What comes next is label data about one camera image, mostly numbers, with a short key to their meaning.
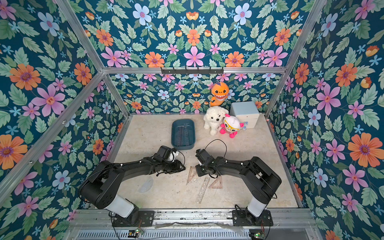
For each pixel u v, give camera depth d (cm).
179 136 107
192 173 90
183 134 108
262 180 46
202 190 84
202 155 72
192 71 93
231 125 95
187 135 107
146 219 73
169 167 79
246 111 102
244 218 73
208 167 69
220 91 96
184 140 103
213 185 84
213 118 96
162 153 74
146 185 85
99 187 45
